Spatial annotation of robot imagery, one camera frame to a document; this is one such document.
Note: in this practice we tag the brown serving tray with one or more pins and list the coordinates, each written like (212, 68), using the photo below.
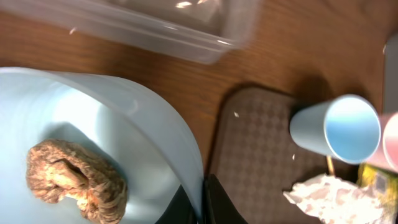
(256, 160)

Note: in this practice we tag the pink cup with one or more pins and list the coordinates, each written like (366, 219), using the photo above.
(385, 156)

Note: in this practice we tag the light blue cup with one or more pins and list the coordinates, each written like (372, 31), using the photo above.
(346, 128)

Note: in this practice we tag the brown mushroom scrap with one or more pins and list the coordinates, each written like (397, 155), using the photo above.
(57, 169)

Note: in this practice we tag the clear plastic bin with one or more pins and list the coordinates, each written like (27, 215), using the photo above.
(199, 31)

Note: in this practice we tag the grey dishwasher rack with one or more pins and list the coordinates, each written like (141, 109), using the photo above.
(390, 75)

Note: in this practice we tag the yellow green snack wrapper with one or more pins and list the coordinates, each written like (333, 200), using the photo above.
(384, 184)

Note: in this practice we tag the crumpled white tissue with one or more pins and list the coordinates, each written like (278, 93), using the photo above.
(333, 200)

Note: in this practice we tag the wooden chopstick left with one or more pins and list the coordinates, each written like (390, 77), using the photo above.
(331, 169)

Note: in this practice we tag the light blue bowl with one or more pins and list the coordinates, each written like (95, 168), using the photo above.
(136, 130)

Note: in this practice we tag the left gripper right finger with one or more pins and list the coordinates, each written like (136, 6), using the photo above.
(217, 206)

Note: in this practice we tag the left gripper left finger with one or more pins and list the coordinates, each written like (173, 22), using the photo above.
(179, 211)

